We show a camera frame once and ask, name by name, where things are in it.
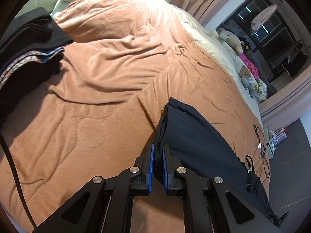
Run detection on small grey plush bear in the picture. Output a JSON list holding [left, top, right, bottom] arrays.
[[239, 65, 256, 98]]

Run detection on black belt strap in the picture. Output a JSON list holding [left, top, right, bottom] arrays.
[[245, 154, 256, 194]]

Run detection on dark tv bench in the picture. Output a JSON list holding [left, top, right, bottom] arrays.
[[268, 41, 308, 78]]

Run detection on black plush toy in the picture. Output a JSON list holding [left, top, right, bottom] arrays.
[[239, 37, 252, 54]]

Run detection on floral ironing board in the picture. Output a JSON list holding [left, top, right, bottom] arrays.
[[250, 4, 278, 33]]

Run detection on white storage rack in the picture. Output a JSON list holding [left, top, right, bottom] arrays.
[[264, 125, 288, 159]]

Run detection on dark navy pants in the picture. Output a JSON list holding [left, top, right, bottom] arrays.
[[154, 98, 275, 219]]

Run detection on black cable on bed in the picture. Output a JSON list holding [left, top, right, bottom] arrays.
[[252, 123, 271, 179]]

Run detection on pink plush toy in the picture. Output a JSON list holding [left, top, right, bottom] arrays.
[[239, 53, 259, 81]]

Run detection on stack of dark folded clothes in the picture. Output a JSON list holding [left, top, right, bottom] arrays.
[[1, 7, 73, 123]]

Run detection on orange brown bed blanket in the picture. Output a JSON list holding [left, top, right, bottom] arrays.
[[1, 0, 270, 225]]

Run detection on beige teddy bear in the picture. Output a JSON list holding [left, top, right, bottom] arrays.
[[218, 28, 243, 54]]

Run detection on black cable at left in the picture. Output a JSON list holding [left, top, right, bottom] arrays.
[[0, 131, 38, 230]]

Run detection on white bed sheet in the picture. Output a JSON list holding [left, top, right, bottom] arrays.
[[173, 6, 262, 123]]

